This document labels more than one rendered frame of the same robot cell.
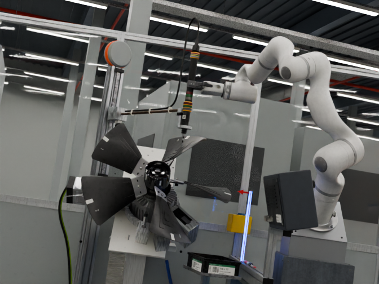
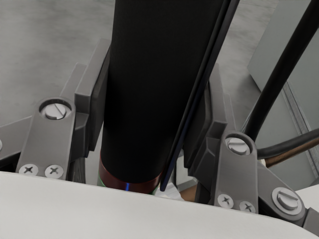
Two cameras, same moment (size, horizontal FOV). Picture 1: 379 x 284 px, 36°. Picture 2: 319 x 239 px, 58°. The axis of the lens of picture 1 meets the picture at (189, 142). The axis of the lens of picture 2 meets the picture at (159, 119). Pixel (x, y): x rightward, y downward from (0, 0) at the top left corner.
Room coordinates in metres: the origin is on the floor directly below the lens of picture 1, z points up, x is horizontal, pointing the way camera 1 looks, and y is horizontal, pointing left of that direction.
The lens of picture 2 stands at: (2.71, -0.06, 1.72)
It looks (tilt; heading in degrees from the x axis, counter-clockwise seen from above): 43 degrees down; 86
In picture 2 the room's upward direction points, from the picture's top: 16 degrees clockwise
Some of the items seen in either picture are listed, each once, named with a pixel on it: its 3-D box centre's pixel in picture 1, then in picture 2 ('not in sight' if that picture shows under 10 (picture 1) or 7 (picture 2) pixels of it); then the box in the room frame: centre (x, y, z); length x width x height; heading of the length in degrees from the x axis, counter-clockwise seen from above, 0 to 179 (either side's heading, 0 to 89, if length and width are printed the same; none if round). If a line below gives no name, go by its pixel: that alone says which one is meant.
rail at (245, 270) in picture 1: (246, 274); not in sight; (2.63, -0.33, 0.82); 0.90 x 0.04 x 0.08; 3
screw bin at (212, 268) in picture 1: (212, 265); not in sight; (2.55, -0.17, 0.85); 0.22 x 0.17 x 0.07; 18
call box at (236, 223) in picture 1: (238, 225); not in sight; (3.02, -0.31, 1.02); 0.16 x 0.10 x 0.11; 3
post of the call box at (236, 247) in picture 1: (236, 244); not in sight; (3.02, -0.31, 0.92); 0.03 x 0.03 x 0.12; 3
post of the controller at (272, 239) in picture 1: (270, 251); not in sight; (2.20, -0.36, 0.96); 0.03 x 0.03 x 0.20; 3
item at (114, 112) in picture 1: (117, 114); not in sight; (3.20, 0.42, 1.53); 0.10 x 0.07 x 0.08; 38
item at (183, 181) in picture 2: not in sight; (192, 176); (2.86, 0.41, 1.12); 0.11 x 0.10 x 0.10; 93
